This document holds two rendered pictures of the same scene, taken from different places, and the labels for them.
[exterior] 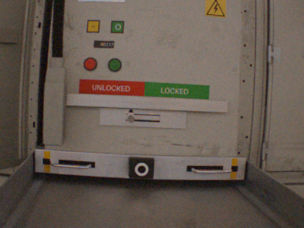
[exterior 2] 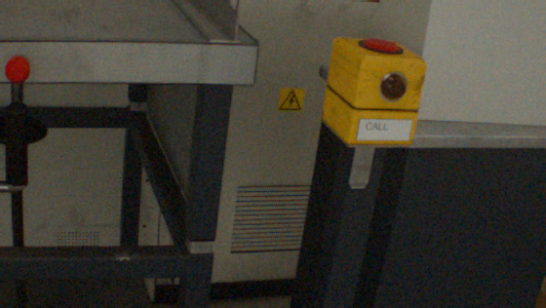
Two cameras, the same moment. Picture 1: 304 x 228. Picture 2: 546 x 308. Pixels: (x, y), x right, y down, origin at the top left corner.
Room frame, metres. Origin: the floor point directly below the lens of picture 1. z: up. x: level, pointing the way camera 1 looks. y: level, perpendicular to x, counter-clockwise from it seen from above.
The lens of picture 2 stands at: (-0.22, -0.10, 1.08)
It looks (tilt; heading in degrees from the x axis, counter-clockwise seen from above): 22 degrees down; 344
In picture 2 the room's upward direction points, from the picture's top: 8 degrees clockwise
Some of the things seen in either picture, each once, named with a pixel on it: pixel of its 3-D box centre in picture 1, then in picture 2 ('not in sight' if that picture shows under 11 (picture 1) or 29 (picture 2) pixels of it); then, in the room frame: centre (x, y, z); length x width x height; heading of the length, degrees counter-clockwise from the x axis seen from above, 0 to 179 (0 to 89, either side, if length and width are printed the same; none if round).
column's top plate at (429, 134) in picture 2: not in sight; (459, 105); (0.82, -0.71, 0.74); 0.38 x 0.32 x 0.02; 96
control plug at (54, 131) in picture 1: (55, 105); not in sight; (1.04, 0.22, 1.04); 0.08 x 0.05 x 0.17; 5
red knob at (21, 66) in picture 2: not in sight; (18, 67); (0.64, -0.03, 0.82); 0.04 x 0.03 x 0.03; 5
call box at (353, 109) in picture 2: not in sight; (373, 91); (0.51, -0.42, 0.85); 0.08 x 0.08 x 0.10; 5
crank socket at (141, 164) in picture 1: (141, 168); not in sight; (1.10, 0.02, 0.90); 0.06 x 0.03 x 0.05; 95
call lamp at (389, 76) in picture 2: not in sight; (395, 88); (0.46, -0.42, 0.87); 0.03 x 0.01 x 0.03; 95
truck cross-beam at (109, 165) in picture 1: (140, 165); not in sight; (1.14, 0.02, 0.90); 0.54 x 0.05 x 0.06; 95
